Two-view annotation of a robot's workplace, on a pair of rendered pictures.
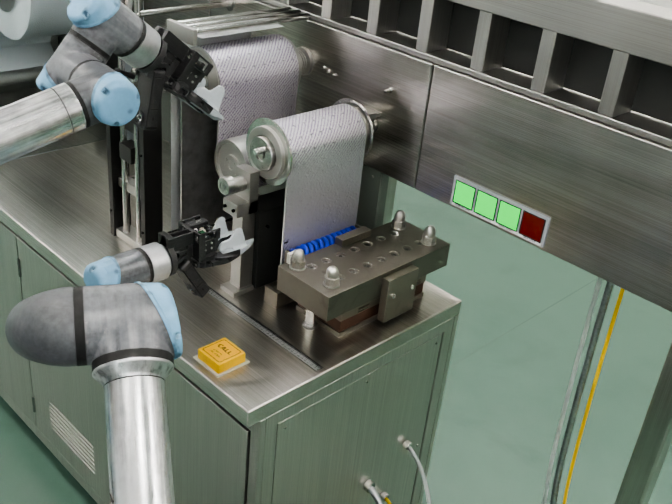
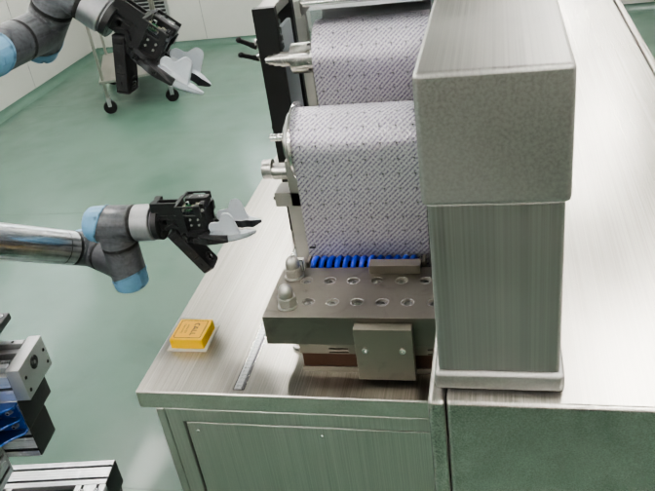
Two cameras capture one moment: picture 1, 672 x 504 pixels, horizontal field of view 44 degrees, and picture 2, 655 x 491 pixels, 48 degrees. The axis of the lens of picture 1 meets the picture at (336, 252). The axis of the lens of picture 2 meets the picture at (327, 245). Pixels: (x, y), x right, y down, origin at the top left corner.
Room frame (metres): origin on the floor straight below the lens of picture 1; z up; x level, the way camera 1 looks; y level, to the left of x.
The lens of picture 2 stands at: (1.08, -1.01, 1.77)
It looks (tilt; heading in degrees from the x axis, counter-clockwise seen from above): 30 degrees down; 63
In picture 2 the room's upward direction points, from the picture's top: 9 degrees counter-clockwise
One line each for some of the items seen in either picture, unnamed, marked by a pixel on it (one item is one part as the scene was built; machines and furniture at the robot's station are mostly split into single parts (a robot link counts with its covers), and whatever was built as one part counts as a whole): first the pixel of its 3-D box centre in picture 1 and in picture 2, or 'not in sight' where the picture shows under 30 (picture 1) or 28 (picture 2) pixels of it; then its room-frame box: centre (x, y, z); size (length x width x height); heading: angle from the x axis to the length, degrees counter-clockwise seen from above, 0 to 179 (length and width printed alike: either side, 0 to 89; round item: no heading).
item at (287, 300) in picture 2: (332, 275); (286, 294); (1.50, 0.00, 1.05); 0.04 x 0.04 x 0.04
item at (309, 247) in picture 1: (325, 243); (366, 263); (1.69, 0.03, 1.03); 0.21 x 0.04 x 0.03; 137
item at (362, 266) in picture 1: (366, 265); (381, 304); (1.65, -0.07, 1.00); 0.40 x 0.16 x 0.06; 137
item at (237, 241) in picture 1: (237, 240); (230, 225); (1.50, 0.20, 1.11); 0.09 x 0.03 x 0.06; 128
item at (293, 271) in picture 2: (298, 258); (292, 266); (1.56, 0.08, 1.05); 0.04 x 0.04 x 0.04
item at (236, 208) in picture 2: (221, 229); (238, 211); (1.54, 0.24, 1.11); 0.09 x 0.03 x 0.06; 146
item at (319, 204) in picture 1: (322, 206); (364, 219); (1.70, 0.04, 1.11); 0.23 x 0.01 x 0.18; 137
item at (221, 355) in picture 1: (221, 355); (192, 333); (1.37, 0.21, 0.91); 0.07 x 0.07 x 0.02; 47
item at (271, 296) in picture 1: (316, 278); not in sight; (1.70, 0.04, 0.92); 0.28 x 0.04 x 0.04; 137
